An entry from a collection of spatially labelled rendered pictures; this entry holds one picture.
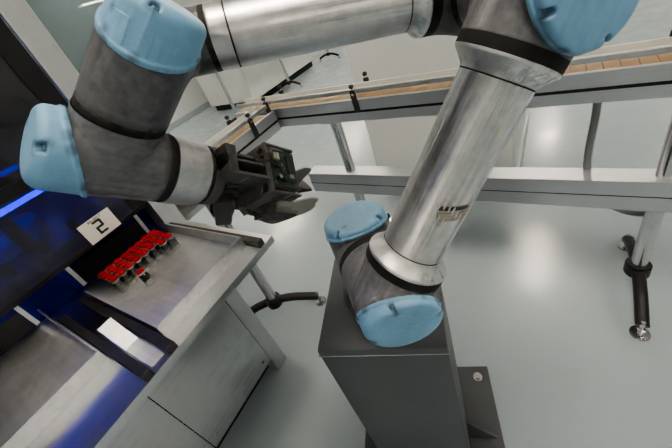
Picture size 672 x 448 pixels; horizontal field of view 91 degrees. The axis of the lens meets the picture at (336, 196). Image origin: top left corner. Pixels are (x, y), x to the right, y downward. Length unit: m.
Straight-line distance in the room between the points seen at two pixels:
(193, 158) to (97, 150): 0.09
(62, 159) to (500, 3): 0.40
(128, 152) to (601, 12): 0.43
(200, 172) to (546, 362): 1.41
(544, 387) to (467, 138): 1.23
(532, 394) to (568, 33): 1.29
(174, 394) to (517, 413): 1.15
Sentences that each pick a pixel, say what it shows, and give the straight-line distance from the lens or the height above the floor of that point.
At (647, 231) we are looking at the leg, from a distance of 1.59.
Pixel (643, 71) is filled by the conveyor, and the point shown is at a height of 0.92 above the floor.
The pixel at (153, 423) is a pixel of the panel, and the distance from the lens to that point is 1.37.
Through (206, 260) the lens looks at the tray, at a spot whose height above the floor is 0.88.
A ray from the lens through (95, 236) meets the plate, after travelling 1.07.
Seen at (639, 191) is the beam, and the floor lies 0.51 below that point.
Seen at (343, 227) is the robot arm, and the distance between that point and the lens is 0.56.
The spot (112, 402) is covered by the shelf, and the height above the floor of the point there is 0.88.
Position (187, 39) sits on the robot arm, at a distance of 0.32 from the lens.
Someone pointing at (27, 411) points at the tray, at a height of 0.88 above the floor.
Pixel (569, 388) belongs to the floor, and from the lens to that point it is 1.53.
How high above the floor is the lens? 1.37
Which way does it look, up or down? 33 degrees down
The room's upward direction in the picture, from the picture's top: 21 degrees counter-clockwise
